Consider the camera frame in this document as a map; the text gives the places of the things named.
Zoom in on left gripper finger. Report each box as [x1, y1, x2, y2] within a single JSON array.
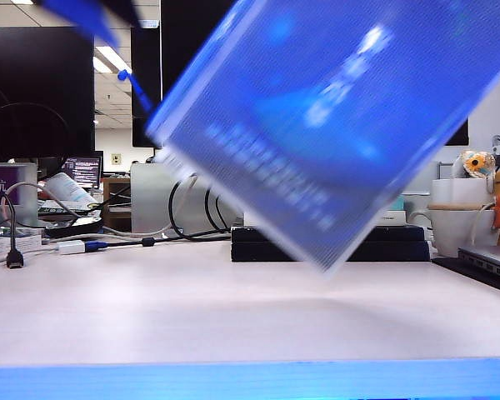
[[107, 0, 145, 29], [37, 0, 122, 48]]

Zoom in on transparent file bag blue zipper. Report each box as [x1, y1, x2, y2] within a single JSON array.
[[116, 0, 500, 277]]

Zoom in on black monitor with white label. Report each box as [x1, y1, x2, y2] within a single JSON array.
[[131, 25, 163, 148]]

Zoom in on AOC monitor with teal stand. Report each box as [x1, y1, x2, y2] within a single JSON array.
[[161, 0, 470, 147]]

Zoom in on small screen with code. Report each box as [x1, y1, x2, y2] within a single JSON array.
[[62, 156, 105, 191]]

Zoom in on wooden shelf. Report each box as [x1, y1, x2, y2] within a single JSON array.
[[102, 177, 133, 233]]

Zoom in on white tube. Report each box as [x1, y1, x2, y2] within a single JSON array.
[[43, 172, 99, 209]]

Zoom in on purple name sign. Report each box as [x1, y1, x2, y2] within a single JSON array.
[[0, 163, 38, 228]]

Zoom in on green printed booklet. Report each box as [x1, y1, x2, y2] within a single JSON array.
[[39, 199, 103, 218]]

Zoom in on black round dish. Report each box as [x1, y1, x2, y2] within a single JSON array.
[[45, 218, 105, 239]]

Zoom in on white adapter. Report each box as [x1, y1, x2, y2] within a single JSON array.
[[57, 240, 87, 255]]

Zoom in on white box with printed text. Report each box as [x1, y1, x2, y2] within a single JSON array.
[[0, 235, 43, 267]]

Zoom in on thin black book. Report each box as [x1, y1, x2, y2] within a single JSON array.
[[232, 226, 428, 243]]

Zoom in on white book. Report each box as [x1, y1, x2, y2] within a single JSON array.
[[377, 211, 408, 228]]

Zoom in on white square container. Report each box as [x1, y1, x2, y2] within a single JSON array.
[[431, 177, 498, 206]]

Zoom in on sunflower plush toy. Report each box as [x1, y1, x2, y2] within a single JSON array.
[[452, 149, 498, 180]]

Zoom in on blue board strip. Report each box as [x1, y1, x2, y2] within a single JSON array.
[[0, 357, 500, 400]]

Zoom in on white mug with wooden lid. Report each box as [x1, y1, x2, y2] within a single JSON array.
[[407, 202, 500, 258]]

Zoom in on silver laptop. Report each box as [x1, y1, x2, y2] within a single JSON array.
[[457, 244, 500, 284]]

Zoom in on white cable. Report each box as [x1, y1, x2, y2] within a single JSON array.
[[2, 181, 84, 222]]

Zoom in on long grey cable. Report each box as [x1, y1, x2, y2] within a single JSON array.
[[41, 172, 201, 242]]

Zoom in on black looped cable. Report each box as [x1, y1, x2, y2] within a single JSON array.
[[169, 178, 233, 241], [205, 185, 233, 233]]

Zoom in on black cable with blue plug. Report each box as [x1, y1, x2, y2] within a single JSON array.
[[84, 231, 233, 253]]

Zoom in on black HDMI cable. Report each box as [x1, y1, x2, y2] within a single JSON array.
[[0, 192, 25, 271]]

